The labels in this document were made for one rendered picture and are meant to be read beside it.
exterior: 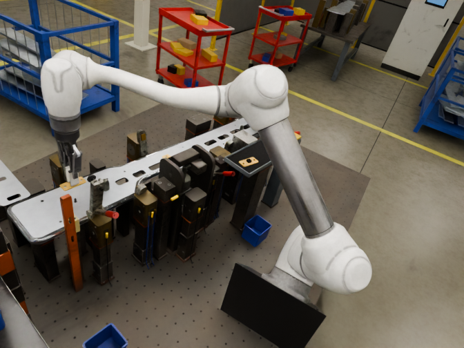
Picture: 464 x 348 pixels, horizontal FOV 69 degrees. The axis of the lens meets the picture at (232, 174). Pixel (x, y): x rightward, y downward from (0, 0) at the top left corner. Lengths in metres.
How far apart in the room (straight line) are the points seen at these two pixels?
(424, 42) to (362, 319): 6.06
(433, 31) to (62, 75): 7.18
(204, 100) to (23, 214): 0.75
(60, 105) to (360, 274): 1.00
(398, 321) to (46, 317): 2.18
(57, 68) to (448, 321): 2.84
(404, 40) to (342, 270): 6.96
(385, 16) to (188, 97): 7.68
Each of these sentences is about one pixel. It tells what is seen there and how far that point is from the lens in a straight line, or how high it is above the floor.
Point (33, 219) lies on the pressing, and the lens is 1.38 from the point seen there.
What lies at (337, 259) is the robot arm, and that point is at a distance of 1.08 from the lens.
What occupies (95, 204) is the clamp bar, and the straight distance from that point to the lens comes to 1.23.
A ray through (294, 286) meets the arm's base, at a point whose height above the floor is 0.98.
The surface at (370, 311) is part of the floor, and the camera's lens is 2.71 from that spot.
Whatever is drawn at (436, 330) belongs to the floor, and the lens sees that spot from 2.93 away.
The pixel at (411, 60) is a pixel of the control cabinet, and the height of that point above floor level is 0.32.
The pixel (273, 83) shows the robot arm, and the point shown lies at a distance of 0.97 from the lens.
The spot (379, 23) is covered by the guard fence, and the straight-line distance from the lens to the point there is 8.65.
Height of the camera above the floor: 1.98
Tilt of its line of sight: 37 degrees down
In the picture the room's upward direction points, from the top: 14 degrees clockwise
